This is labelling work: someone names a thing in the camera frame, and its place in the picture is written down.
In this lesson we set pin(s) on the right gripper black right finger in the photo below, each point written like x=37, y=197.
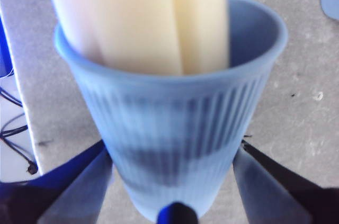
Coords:
x=278, y=195

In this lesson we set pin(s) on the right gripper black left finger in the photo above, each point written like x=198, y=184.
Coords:
x=66, y=197

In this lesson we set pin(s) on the blue object beside table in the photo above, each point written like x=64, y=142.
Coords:
x=4, y=49

